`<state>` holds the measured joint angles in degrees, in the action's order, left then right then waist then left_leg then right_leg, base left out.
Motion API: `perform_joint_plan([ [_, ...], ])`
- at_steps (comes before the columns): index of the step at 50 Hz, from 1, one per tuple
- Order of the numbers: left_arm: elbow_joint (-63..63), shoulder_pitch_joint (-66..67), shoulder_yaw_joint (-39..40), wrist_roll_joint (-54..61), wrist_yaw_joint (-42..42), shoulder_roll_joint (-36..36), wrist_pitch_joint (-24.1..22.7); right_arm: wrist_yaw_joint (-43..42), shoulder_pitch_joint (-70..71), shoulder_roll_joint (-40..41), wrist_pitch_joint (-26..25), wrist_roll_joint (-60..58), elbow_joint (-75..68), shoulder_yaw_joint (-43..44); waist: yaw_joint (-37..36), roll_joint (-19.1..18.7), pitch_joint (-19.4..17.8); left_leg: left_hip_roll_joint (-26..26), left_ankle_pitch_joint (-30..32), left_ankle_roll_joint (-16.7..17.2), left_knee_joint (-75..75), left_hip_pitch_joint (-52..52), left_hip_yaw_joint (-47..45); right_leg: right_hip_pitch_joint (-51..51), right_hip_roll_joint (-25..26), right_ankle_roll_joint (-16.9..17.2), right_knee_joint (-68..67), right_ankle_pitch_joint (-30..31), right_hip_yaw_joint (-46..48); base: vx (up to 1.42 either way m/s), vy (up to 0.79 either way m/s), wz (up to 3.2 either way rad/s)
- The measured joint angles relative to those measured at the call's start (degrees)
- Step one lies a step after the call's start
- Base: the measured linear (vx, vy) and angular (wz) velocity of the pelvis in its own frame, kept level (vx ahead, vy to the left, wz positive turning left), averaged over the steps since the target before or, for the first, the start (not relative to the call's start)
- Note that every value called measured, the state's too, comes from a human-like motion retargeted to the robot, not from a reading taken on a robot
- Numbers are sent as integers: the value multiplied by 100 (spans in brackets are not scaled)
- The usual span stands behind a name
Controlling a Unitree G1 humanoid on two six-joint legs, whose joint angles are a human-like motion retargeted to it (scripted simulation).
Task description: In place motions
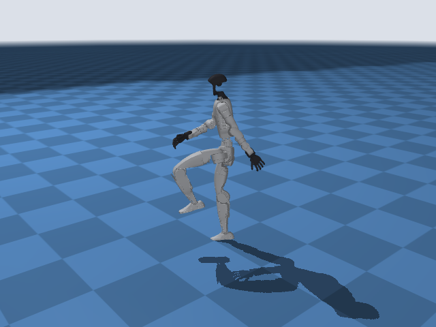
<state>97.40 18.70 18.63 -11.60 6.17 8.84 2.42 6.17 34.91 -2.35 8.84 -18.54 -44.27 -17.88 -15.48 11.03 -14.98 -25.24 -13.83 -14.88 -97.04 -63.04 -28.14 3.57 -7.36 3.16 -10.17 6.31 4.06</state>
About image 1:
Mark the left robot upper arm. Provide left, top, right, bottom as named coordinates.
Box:
left=217, top=102, right=238, bottom=137

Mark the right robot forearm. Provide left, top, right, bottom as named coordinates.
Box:
left=188, top=123, right=208, bottom=139

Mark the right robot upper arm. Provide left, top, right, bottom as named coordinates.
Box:
left=205, top=113, right=216, bottom=129

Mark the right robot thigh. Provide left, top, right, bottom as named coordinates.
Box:
left=214, top=158, right=234, bottom=203

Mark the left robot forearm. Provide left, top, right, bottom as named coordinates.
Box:
left=230, top=127, right=253, bottom=156

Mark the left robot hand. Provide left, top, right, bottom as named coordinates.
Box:
left=245, top=148, right=265, bottom=171

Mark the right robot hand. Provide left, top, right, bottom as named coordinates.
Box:
left=172, top=131, right=192, bottom=149

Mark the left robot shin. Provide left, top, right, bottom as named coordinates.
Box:
left=171, top=169, right=197, bottom=204

